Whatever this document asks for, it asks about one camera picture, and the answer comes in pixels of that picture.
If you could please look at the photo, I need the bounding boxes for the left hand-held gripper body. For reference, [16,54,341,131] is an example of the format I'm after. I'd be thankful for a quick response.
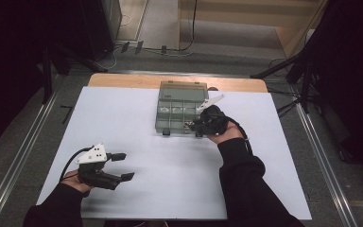
[75,143,124,191]

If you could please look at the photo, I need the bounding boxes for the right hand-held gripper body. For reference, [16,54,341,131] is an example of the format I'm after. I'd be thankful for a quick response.
[196,94,231,136]

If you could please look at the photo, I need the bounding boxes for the grey clear compartment storage box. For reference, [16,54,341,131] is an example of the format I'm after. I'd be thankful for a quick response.
[154,80,216,137]

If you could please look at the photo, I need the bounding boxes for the person's right hand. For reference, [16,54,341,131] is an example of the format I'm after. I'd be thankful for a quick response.
[206,121,245,146]

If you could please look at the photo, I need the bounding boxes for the person's left hand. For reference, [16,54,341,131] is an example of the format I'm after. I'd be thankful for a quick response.
[60,169,95,194]

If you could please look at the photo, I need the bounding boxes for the shiny small parts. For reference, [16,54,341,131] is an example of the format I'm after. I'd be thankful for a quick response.
[158,106,202,116]

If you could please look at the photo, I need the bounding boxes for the white table mat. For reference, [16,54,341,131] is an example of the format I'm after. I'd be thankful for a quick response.
[36,86,312,220]

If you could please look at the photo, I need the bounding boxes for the black tripod stand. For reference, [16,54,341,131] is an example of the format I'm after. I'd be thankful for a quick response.
[250,46,318,115]
[41,42,109,105]

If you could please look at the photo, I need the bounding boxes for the light wooden platform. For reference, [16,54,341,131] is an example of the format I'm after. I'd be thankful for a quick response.
[177,0,329,59]

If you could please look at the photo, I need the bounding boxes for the black equipment cabinet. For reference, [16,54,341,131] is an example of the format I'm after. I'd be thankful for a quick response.
[75,0,123,61]

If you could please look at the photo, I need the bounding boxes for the left hand-held gripper black cable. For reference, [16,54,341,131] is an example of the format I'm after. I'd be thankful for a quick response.
[59,145,95,183]

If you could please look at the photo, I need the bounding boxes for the hand-held gripper black cable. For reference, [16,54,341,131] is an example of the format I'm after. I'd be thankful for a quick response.
[226,115,255,156]
[59,145,95,183]

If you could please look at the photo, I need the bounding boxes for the right hand-held gripper black cable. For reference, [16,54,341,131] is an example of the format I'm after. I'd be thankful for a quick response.
[226,115,255,156]

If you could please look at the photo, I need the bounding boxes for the silver metal floor rail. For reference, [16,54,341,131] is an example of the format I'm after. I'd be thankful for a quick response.
[295,103,358,227]
[0,89,61,227]

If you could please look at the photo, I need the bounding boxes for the white floor cable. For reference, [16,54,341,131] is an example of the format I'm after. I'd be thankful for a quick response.
[102,13,133,71]

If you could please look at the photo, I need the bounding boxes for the black hanging cable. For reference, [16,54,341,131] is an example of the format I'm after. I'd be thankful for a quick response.
[179,0,199,52]

